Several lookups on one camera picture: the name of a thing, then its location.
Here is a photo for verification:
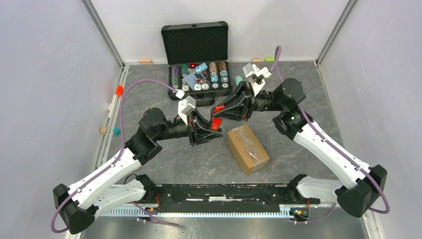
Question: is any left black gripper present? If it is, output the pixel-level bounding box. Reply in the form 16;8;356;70
154;107;223;146

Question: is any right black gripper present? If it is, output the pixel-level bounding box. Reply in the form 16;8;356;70
211;81;286;122

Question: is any red black utility knife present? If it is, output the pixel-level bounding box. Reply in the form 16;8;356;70
210;105;224;131

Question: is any brown cardboard express box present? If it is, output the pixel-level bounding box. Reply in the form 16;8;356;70
227;124;270;175

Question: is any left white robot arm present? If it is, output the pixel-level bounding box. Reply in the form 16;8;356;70
50;108;222;235

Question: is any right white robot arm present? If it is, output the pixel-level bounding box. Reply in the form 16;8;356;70
211;78;387;218

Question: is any mint green marker pen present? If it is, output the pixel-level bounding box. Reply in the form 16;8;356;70
235;76;243;85

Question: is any black poker chip case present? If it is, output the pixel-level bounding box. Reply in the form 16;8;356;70
161;21;233;107

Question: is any teal small block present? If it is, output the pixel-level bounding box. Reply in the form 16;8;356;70
113;128;121;135

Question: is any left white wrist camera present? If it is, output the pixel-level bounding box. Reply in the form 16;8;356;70
176;90;196;125

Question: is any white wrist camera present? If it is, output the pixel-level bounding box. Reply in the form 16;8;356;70
242;63;272;96
176;90;196;125

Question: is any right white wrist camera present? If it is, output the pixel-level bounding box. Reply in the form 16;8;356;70
242;63;272;96

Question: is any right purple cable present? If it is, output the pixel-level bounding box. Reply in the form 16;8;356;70
269;45;390;225

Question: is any purple cable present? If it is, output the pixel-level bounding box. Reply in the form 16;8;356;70
269;45;390;225
50;78;181;234

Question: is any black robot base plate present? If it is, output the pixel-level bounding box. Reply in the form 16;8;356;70
135;174;320;214

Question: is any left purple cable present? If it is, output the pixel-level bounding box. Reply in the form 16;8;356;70
50;78;181;234

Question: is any wooden block back wall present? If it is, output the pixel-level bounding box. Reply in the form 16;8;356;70
138;59;153;65

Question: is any orange block on rail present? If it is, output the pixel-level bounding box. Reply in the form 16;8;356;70
115;85;124;96

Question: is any white slotted cable duct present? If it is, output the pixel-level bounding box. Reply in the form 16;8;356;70
102;204;294;219

